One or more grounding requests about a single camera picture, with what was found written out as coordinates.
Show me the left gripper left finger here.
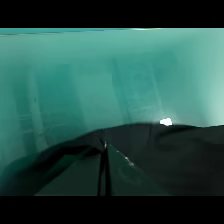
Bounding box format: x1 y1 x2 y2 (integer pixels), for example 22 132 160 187
35 143 105 197

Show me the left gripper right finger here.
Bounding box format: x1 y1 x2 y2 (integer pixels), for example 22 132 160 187
105 142 168 197

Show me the black garment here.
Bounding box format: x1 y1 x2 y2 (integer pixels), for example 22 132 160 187
0 121 224 197

